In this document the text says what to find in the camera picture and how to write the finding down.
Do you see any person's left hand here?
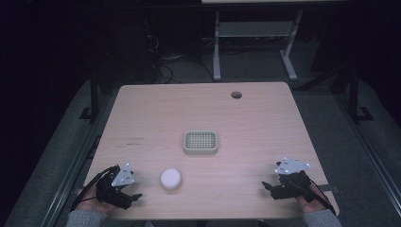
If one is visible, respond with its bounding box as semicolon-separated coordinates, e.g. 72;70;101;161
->
75;183;116;216

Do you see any round white soap bar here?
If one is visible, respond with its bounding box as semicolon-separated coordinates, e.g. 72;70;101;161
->
160;167;183;191

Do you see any tangle of floor cables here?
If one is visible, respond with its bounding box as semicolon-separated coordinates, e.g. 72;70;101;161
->
143;33;216;85

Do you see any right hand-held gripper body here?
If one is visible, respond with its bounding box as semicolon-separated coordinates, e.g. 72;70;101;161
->
272;157;314;203

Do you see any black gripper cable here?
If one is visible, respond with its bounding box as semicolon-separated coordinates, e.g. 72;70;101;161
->
288;179;337;218
70;165;121;213

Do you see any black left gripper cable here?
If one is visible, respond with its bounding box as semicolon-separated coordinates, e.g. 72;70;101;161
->
70;165;121;213

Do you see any black metal stand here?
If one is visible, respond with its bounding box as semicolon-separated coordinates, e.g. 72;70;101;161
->
348;65;375;125
78;71;101;125

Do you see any person's right hand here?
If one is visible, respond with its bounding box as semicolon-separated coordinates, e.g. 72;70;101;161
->
296;183;329;214

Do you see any pale green soap dish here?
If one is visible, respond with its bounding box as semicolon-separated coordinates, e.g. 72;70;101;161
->
183;130;219;156

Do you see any grey metal table frame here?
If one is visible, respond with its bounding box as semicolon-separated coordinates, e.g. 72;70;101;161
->
212;9;305;82

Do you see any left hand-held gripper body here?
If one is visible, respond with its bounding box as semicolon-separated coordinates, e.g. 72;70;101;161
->
96;162;136;210

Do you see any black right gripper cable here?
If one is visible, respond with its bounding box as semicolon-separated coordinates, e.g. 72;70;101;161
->
288;179;337;218

